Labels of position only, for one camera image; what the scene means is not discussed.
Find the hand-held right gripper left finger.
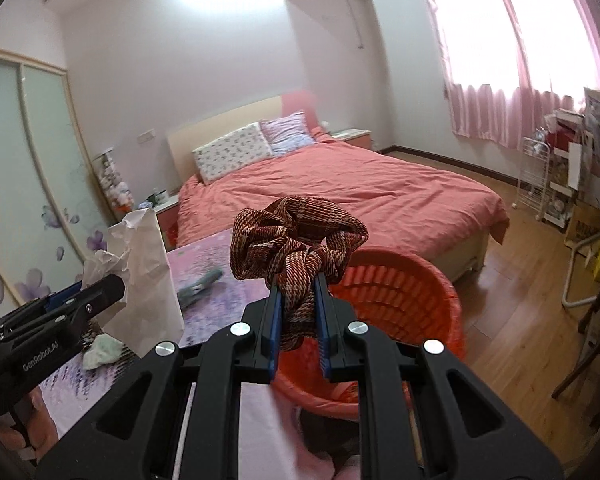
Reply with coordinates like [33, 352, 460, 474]
[35, 273, 284, 480]

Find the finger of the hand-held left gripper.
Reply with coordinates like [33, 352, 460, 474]
[44, 283, 85, 312]
[49, 273, 127, 334]

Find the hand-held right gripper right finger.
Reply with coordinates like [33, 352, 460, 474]
[313, 273, 565, 480]

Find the orange plastic basket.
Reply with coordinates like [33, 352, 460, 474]
[274, 247, 467, 422]

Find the person's left hand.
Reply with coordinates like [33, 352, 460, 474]
[0, 391, 57, 462]

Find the white paper bag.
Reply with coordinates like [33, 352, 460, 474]
[82, 207, 185, 359]

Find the pink printed tablecloth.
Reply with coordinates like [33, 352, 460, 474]
[0, 227, 363, 480]

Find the white-green crumpled tissue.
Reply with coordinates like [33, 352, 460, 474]
[82, 335, 126, 371]

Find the grey crumpled cloth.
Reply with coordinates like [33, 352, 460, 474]
[176, 268, 225, 309]

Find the pink nightstand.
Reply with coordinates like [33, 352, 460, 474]
[329, 128, 372, 150]
[140, 194, 181, 252]

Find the shelf with plush toys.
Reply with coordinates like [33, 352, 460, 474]
[93, 147, 134, 222]

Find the frosted glass floral wardrobe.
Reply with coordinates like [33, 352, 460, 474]
[0, 44, 117, 313]

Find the bed with coral duvet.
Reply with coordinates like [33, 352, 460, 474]
[176, 127, 511, 287]

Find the white floral pillow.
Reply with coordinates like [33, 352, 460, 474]
[192, 122, 276, 186]

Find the pink checkered pillow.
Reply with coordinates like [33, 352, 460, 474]
[258, 111, 315, 156]

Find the beige and pink headboard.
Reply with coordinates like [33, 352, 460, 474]
[165, 88, 326, 192]

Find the dark wooden chair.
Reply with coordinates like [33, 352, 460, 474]
[551, 302, 600, 413]

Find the cardboard box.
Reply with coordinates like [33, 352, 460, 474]
[564, 204, 600, 247]

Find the cluttered white storage cart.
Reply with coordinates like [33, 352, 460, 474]
[542, 87, 600, 233]

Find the white air conditioner pipe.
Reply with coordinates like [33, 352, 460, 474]
[349, 0, 369, 52]

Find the pink curtain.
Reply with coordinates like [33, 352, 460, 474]
[409, 0, 600, 155]

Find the white metal chair frame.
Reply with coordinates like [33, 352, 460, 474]
[561, 209, 600, 312]

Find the white wire rack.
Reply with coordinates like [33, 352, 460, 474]
[512, 135, 554, 221]

